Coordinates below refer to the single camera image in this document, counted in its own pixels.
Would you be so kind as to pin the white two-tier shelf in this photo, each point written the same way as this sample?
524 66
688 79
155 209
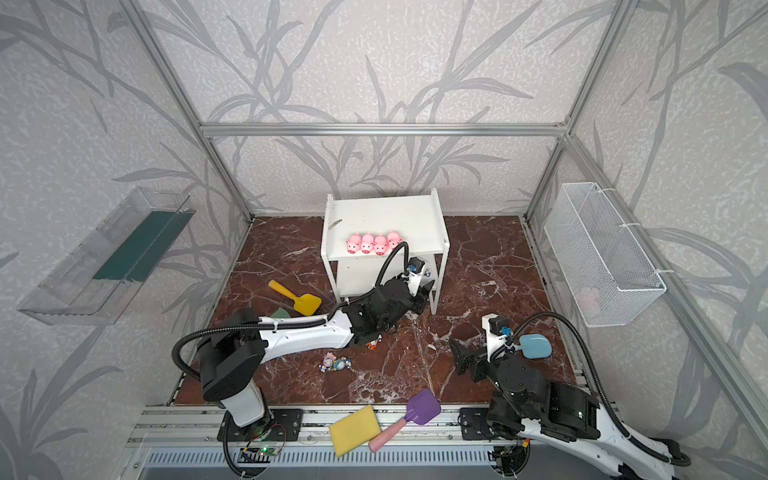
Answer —
417 219

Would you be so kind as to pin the white wire mesh basket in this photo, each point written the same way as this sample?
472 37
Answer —
596 248

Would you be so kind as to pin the teal Doraemon figure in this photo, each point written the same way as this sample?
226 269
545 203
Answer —
341 364

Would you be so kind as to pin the pink hooded Doraemon figure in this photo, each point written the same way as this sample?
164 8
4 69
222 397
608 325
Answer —
328 363

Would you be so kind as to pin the pink toy in basket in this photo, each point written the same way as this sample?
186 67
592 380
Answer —
588 299

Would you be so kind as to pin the clear plastic wall bin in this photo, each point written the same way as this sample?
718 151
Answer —
95 283

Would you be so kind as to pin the green sponge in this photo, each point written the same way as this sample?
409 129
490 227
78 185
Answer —
280 313

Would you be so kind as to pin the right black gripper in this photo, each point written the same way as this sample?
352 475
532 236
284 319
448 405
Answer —
474 358

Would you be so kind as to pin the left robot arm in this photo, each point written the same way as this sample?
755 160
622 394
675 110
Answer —
224 359

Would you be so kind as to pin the purple pink toy shovel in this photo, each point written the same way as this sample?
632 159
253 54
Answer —
420 410

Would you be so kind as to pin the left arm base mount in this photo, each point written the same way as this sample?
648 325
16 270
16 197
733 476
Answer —
280 424

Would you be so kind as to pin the light blue toy shovel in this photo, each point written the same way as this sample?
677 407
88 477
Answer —
534 346

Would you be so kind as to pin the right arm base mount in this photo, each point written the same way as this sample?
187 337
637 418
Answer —
473 422

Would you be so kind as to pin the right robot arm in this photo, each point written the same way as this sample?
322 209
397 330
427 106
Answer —
526 405

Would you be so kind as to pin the yellow sponge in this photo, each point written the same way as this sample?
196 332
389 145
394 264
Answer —
354 430

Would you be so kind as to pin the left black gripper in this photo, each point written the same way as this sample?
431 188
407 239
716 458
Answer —
417 293

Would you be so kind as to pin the yellow toy shovel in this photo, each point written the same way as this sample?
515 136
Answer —
306 304

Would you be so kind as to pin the green circuit board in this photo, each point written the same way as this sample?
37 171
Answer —
261 454

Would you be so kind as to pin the pink pig toy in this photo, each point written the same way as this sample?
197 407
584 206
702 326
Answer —
393 240
381 246
353 244
367 244

